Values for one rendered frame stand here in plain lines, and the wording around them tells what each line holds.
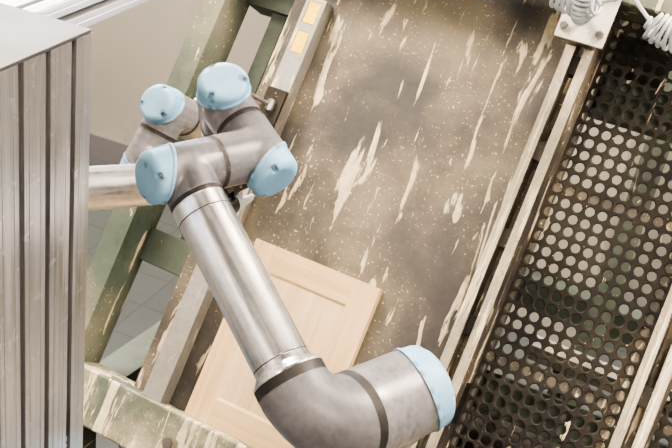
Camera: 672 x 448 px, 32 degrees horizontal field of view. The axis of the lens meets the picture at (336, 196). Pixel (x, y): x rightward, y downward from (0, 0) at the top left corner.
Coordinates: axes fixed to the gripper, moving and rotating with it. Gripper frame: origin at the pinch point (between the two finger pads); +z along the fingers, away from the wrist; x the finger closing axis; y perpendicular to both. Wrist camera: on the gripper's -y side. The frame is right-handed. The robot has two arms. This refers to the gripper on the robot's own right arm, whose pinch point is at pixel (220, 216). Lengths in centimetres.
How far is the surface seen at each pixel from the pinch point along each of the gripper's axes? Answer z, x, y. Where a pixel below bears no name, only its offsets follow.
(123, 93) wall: 265, 217, 84
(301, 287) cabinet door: 55, 4, 21
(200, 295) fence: 62, 18, 4
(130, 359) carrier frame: 97, 30, -11
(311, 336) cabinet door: 58, -6, 16
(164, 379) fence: 71, 10, -12
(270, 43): 46, 55, 50
